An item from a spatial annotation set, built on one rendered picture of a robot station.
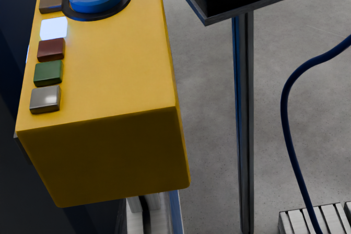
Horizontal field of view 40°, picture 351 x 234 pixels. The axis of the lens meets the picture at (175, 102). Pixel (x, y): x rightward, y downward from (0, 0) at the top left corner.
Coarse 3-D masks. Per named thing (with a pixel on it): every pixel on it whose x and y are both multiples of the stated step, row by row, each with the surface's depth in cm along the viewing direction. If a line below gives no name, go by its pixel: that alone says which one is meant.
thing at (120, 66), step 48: (144, 0) 36; (96, 48) 33; (144, 48) 32; (96, 96) 30; (144, 96) 29; (48, 144) 30; (96, 144) 30; (144, 144) 31; (96, 192) 34; (144, 192) 34
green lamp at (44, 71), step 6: (60, 60) 32; (36, 66) 31; (42, 66) 31; (48, 66) 31; (54, 66) 31; (60, 66) 31; (36, 72) 31; (42, 72) 31; (48, 72) 31; (54, 72) 31; (60, 72) 31; (36, 78) 31; (42, 78) 30; (48, 78) 30; (54, 78) 30; (60, 78) 31; (36, 84) 31; (42, 84) 31; (48, 84) 31
